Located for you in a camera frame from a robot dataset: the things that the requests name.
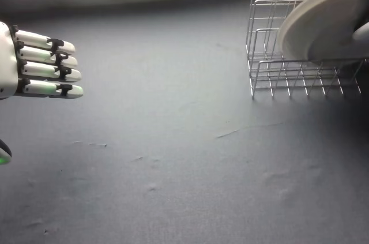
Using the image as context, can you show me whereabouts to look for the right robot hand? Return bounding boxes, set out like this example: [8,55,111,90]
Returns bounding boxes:
[328,0,369,53]

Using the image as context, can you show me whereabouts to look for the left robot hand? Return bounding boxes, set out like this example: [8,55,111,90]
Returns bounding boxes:
[0,21,84,167]

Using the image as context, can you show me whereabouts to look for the white plate with leaf print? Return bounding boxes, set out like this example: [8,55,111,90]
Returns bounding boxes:
[276,0,369,62]

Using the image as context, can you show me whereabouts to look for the silver wire dish rack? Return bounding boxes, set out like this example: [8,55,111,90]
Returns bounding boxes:
[246,0,369,99]

